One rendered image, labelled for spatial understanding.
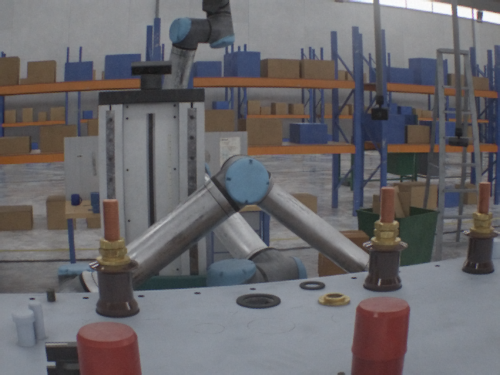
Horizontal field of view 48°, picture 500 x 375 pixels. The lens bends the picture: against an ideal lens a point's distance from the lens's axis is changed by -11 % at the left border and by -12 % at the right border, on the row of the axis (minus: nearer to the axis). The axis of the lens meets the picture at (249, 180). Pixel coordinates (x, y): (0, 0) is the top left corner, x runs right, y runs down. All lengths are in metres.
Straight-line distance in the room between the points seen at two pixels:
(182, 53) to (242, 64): 7.02
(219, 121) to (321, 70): 1.76
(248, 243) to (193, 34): 0.72
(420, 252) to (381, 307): 4.84
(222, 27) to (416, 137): 8.53
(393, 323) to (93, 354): 0.34
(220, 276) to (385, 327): 1.16
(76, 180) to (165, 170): 3.88
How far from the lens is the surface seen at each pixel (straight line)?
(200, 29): 2.10
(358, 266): 1.92
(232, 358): 0.92
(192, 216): 1.63
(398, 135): 10.25
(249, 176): 1.62
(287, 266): 1.98
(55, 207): 8.86
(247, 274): 1.85
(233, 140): 6.03
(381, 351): 0.73
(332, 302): 1.16
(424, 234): 5.54
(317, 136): 9.62
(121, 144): 1.95
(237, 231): 2.10
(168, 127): 1.99
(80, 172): 5.84
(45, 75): 8.74
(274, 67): 9.41
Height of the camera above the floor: 1.73
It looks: 7 degrees down
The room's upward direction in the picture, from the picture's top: straight up
